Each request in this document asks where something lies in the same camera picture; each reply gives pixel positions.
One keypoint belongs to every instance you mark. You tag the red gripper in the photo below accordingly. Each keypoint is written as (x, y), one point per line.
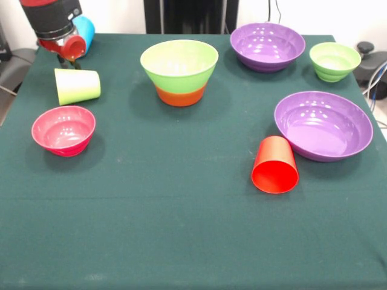
(71, 48)

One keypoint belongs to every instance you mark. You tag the yellow-green cup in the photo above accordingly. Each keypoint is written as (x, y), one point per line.
(77, 87)

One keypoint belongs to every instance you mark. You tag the blue cup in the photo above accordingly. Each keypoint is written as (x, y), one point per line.
(86, 30)

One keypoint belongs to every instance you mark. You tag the pink bowl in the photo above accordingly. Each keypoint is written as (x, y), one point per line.
(63, 136)

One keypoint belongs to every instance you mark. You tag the large green bowl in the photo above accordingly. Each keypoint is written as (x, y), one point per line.
(178, 66)

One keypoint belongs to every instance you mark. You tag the orange bowl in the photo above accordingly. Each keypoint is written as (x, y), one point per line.
(181, 98)

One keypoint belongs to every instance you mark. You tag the red cup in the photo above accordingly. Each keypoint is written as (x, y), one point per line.
(275, 178)

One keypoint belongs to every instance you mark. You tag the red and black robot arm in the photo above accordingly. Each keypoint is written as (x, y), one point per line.
(51, 18)

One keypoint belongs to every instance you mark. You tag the black chair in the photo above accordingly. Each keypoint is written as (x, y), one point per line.
(15, 68)
(373, 65)

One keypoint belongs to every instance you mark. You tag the purple bowl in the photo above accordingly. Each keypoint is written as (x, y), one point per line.
(323, 130)
(266, 45)

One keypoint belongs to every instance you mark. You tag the dark green tablecloth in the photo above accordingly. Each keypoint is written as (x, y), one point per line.
(181, 226)

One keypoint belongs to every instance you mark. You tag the small green bowl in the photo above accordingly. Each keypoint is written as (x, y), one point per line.
(334, 65)

